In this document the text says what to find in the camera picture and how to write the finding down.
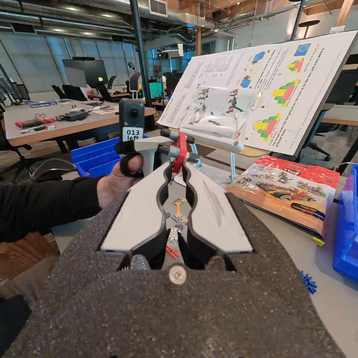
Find white document stand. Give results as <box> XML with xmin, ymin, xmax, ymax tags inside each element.
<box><xmin>156</xmin><ymin>29</ymin><xmax>358</xmax><ymax>186</ymax></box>

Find black metal pole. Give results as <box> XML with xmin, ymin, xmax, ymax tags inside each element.
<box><xmin>129</xmin><ymin>0</ymin><xmax>156</xmax><ymax>132</ymax></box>

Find building manual booklet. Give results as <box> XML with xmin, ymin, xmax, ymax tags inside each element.
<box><xmin>180</xmin><ymin>87</ymin><xmax>259</xmax><ymax>135</ymax></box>

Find yellow rod connector assembly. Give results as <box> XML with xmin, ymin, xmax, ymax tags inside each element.
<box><xmin>171</xmin><ymin>197</ymin><xmax>188</xmax><ymax>222</ymax></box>

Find red and black tool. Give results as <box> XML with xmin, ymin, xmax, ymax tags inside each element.
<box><xmin>15</xmin><ymin>117</ymin><xmax>55</xmax><ymax>128</ymax></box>

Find grey desk with wood edge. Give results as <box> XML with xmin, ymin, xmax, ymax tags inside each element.
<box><xmin>3</xmin><ymin>98</ymin><xmax>156</xmax><ymax>147</ymax></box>

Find black monitor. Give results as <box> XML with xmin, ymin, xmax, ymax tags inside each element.
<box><xmin>62</xmin><ymin>59</ymin><xmax>109</xmax><ymax>88</ymax></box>

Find black electronic device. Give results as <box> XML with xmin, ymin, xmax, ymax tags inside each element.
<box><xmin>64</xmin><ymin>110</ymin><xmax>90</xmax><ymax>122</ymax></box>

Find white curved stand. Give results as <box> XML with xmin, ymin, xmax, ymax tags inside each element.
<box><xmin>129</xmin><ymin>72</ymin><xmax>144</xmax><ymax>100</ymax></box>

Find person's left hand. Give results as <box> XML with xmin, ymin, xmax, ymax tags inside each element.
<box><xmin>96</xmin><ymin>154</ymin><xmax>144</xmax><ymax>209</ymax></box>

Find person's left forearm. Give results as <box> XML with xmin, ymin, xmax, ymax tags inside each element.
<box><xmin>0</xmin><ymin>176</ymin><xmax>102</xmax><ymax>244</ymax></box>

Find blue snowflake connector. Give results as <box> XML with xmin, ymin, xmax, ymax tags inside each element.
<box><xmin>298</xmin><ymin>270</ymin><xmax>318</xmax><ymax>295</ymax></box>

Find orange toy package bag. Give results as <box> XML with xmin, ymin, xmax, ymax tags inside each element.
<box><xmin>226</xmin><ymin>155</ymin><xmax>341</xmax><ymax>238</ymax></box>

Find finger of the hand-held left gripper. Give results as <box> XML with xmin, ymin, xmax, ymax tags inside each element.
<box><xmin>134</xmin><ymin>136</ymin><xmax>179</xmax><ymax>153</ymax></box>

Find blue flat box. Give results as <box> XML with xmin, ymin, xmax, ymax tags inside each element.
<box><xmin>27</xmin><ymin>100</ymin><xmax>58</xmax><ymax>109</ymax></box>

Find black office chair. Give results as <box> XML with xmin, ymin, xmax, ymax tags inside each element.
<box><xmin>29</xmin><ymin>158</ymin><xmax>78</xmax><ymax>182</ymax></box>
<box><xmin>296</xmin><ymin>53</ymin><xmax>358</xmax><ymax>163</ymax></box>

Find red connector with grey rods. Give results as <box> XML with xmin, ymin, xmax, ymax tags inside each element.
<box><xmin>157</xmin><ymin>128</ymin><xmax>200</xmax><ymax>174</ymax></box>

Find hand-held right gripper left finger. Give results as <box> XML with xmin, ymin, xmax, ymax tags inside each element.
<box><xmin>100</xmin><ymin>161</ymin><xmax>172</xmax><ymax>270</ymax></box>

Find white paper sheets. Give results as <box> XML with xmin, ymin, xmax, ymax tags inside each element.
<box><xmin>91</xmin><ymin>102</ymin><xmax>118</xmax><ymax>115</ymax></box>

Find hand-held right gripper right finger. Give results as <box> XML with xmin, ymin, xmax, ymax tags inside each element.
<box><xmin>179</xmin><ymin>162</ymin><xmax>253</xmax><ymax>270</ymax></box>

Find blue plastic bin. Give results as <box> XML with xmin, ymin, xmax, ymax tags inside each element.
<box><xmin>332</xmin><ymin>164</ymin><xmax>358</xmax><ymax>281</ymax></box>

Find blue bin with square tag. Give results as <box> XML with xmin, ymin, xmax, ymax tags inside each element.
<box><xmin>70</xmin><ymin>136</ymin><xmax>150</xmax><ymax>178</ymax></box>

